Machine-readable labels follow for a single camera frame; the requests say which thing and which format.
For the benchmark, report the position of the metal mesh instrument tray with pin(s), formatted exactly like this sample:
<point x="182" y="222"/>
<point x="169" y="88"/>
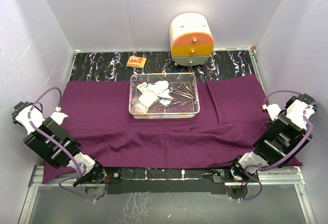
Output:
<point x="182" y="106"/>

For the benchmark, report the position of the orange circuit board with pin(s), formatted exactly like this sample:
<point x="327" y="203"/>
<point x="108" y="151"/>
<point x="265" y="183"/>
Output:
<point x="136" y="62"/>

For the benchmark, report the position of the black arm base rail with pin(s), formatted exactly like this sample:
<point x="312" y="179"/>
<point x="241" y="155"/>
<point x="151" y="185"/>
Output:
<point x="217" y="181"/>

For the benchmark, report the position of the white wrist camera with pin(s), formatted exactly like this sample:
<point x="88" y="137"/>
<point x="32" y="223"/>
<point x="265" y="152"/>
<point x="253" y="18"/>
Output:
<point x="58" y="116"/>
<point x="273" y="110"/>

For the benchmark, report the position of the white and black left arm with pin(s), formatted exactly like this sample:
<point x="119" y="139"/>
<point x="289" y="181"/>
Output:
<point x="54" y="144"/>

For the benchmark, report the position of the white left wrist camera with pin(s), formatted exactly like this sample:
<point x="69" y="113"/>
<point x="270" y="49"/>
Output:
<point x="58" y="116"/>

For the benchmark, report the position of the aluminium frame rail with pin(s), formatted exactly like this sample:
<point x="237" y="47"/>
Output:
<point x="276" y="196"/>

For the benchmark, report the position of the small white blue packet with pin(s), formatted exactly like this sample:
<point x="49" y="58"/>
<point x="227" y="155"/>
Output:
<point x="165" y="102"/>

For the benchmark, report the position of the pink packet in tray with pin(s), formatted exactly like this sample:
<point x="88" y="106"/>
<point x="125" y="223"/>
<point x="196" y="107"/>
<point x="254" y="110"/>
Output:
<point x="139" y="108"/>

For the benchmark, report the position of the purple cloth drape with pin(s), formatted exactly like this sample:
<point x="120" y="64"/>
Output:
<point x="229" y="122"/>

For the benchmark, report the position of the white gauze pack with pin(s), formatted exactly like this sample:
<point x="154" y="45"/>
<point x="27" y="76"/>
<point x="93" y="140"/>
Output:
<point x="148" y="99"/>

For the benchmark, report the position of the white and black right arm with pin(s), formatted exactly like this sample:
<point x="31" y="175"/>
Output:
<point x="289" y="130"/>

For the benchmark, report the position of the steel surgical forceps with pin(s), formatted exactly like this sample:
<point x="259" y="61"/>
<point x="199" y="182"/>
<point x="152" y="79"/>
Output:
<point x="184" y="88"/>

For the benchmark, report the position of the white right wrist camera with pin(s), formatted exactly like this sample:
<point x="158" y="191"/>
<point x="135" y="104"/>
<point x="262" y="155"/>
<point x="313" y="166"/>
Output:
<point x="273" y="110"/>

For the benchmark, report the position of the steel surgical scissors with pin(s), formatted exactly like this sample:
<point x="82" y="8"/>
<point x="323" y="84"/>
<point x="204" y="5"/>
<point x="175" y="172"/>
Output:
<point x="170" y="92"/>

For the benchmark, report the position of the small white green packet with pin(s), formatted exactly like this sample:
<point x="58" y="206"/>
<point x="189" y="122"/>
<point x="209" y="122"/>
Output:
<point x="143" y="87"/>

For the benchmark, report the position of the white crumpled gauze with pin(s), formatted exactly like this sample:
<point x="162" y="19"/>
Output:
<point x="160" y="88"/>

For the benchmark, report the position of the round three-drawer mini cabinet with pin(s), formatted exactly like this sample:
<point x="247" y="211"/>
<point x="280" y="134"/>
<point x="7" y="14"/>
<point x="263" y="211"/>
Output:
<point x="191" y="40"/>

